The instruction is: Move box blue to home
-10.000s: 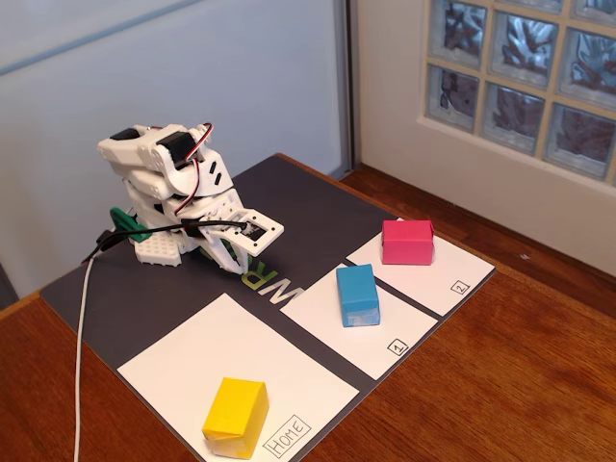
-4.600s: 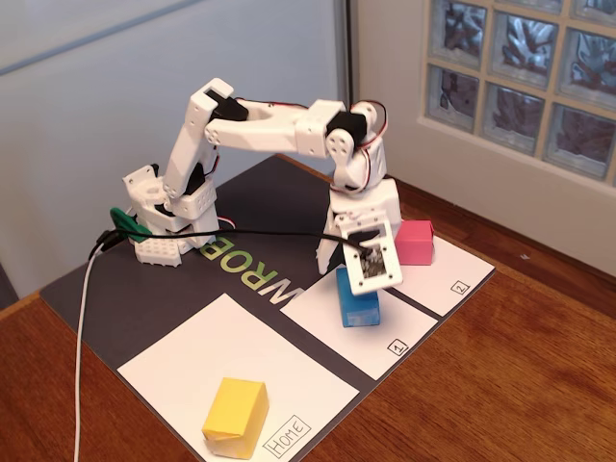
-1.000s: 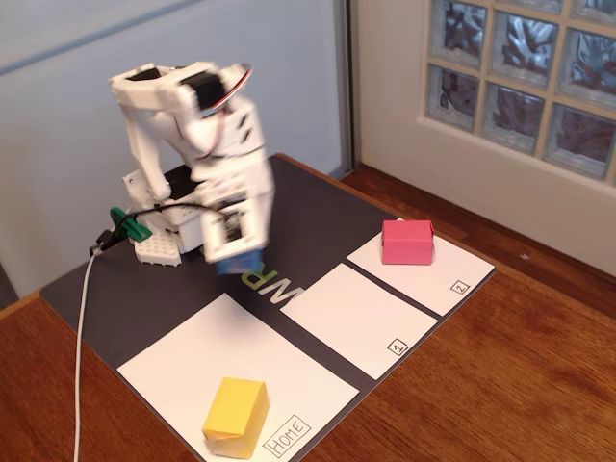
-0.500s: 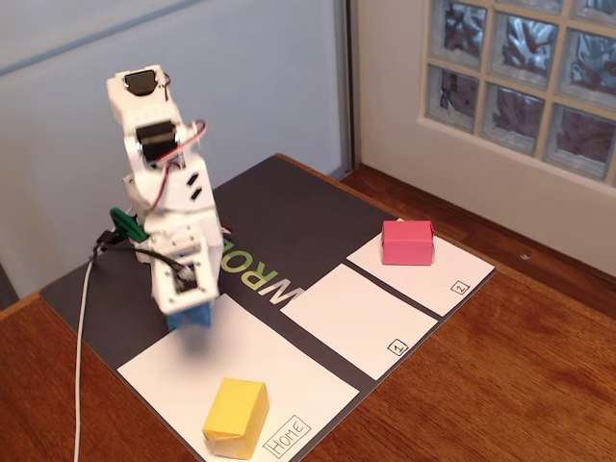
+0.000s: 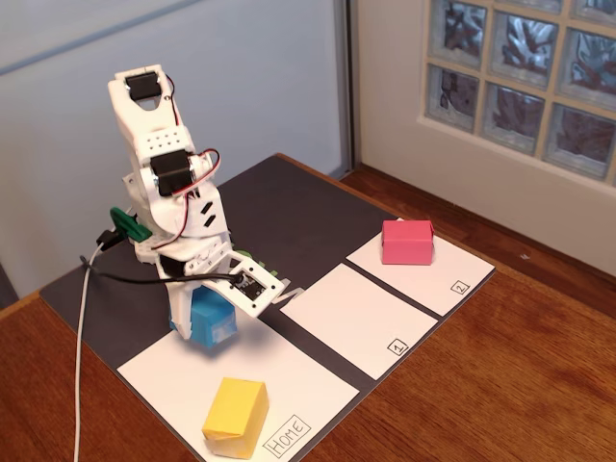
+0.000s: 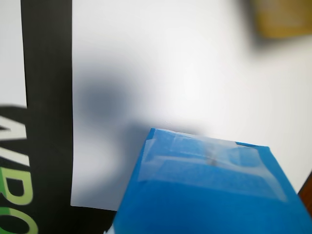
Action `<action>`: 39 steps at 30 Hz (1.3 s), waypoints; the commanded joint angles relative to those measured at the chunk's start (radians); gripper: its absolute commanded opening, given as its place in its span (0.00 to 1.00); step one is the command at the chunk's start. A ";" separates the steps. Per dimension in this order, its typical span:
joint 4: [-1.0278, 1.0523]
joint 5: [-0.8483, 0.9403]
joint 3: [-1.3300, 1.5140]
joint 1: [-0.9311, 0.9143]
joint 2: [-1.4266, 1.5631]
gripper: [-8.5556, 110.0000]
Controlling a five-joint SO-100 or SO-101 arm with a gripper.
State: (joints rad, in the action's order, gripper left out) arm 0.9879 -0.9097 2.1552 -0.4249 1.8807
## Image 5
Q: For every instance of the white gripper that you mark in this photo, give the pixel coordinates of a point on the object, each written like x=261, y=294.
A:
x=179, y=300

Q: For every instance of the blue paper box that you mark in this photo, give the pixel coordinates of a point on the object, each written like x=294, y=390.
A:
x=212, y=322

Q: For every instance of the white printed robot arm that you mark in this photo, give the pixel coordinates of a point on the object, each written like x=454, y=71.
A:
x=144, y=125

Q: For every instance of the yellow paper box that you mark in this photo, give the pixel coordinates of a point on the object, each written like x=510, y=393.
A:
x=236, y=409

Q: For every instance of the white sheet marked HOME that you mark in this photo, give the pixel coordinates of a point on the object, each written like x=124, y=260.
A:
x=289, y=366

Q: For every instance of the pink paper box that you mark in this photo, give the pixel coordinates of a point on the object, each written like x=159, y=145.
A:
x=406, y=240

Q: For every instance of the black mat with WROB print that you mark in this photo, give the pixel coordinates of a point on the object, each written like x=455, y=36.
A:
x=120, y=313

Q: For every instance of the green clamp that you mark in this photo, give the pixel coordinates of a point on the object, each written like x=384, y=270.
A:
x=126, y=222

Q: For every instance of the white sheet marked 1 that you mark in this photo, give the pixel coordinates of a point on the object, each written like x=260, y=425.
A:
x=356, y=317

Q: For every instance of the white sheet marked 2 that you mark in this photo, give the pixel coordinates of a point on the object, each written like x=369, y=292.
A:
x=423, y=284

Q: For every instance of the glass block window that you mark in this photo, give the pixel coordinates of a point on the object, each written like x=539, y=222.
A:
x=515, y=43

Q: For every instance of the camera board in white frame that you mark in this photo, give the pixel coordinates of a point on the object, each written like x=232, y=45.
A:
x=250, y=289

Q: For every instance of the grey metal frame post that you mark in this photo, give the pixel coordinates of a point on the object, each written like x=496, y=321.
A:
x=344, y=86

